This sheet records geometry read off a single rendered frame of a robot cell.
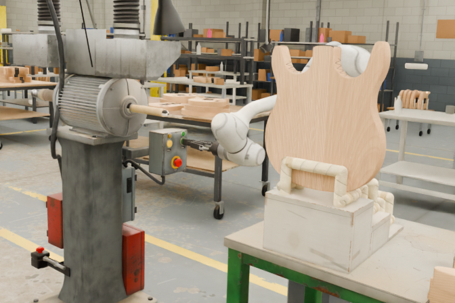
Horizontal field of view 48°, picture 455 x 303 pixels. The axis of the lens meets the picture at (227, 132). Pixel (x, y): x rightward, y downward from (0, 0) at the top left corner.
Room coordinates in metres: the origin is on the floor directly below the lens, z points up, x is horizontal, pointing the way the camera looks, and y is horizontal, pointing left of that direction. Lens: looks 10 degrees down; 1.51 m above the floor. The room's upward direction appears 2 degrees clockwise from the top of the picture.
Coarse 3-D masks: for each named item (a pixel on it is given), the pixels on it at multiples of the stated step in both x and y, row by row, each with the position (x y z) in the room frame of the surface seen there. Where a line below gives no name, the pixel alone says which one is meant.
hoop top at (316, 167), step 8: (288, 160) 1.39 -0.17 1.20; (296, 160) 1.38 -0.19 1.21; (304, 160) 1.37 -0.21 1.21; (296, 168) 1.38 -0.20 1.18; (304, 168) 1.36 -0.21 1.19; (312, 168) 1.35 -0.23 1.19; (320, 168) 1.33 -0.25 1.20; (328, 168) 1.32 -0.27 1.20; (336, 168) 1.31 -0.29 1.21; (344, 168) 1.30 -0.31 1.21
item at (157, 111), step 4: (132, 108) 2.07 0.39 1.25; (136, 108) 2.05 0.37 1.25; (140, 108) 2.04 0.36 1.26; (144, 108) 2.03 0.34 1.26; (148, 108) 2.01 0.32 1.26; (152, 108) 2.00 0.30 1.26; (156, 108) 1.99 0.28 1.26; (160, 108) 1.98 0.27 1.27; (136, 112) 2.07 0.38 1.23; (140, 112) 2.05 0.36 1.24; (144, 112) 2.03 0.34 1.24; (148, 112) 2.01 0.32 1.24; (152, 112) 1.99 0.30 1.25; (156, 112) 1.98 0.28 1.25; (160, 112) 1.96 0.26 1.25; (164, 116) 1.98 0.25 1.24
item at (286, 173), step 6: (282, 162) 1.40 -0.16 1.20; (282, 168) 1.40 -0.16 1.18; (288, 168) 1.40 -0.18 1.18; (282, 174) 1.40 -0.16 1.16; (288, 174) 1.40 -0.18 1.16; (282, 180) 1.40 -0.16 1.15; (288, 180) 1.40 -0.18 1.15; (282, 186) 1.40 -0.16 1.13; (288, 186) 1.40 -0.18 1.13; (282, 192) 1.40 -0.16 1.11; (288, 192) 1.40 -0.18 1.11
